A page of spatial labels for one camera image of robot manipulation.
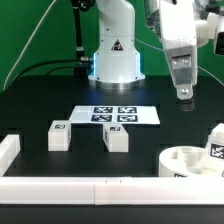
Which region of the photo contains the white marker sheet with tags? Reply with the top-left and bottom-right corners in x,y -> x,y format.
69,105 -> 160,125

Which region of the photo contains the white round stool seat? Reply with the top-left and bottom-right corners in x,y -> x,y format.
158,146 -> 224,178

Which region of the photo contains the white U-shaped fence frame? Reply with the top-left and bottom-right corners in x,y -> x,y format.
0,135 -> 224,205

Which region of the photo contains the black pole with cables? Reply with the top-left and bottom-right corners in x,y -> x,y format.
4,0 -> 96,88

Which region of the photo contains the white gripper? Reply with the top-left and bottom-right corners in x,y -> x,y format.
145,0 -> 224,112

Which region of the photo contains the white cable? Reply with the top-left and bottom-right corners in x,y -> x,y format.
2,0 -> 58,93

